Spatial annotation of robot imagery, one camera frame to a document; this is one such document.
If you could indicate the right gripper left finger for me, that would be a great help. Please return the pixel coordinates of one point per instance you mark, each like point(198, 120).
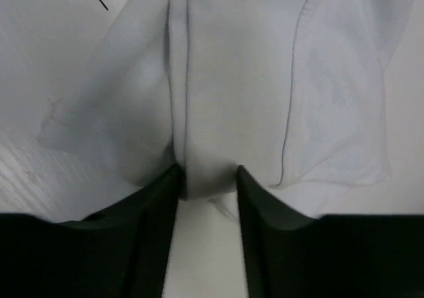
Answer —
point(120, 251)

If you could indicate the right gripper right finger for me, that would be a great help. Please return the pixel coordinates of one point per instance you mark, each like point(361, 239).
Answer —
point(287, 254)

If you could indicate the white skirt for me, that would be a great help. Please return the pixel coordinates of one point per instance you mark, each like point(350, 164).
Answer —
point(293, 90)

